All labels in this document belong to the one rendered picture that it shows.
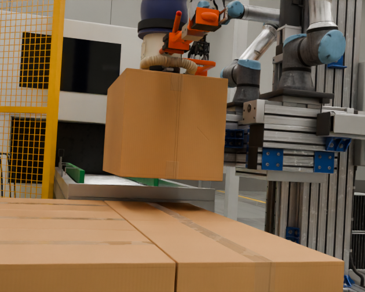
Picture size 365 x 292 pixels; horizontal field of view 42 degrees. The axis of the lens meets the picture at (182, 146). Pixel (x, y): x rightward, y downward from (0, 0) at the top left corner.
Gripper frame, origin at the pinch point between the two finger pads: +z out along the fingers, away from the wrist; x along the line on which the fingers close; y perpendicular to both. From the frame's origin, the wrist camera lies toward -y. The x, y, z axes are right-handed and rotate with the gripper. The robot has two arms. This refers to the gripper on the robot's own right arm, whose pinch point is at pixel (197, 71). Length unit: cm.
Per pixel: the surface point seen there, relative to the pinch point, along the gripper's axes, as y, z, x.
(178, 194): 15, 62, -11
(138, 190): 16, 61, -31
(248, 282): 141, 69, -30
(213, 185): -851, 121, 319
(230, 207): -268, 102, 130
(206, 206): 15, 68, 4
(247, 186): -850, 121, 408
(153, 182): -59, 62, -7
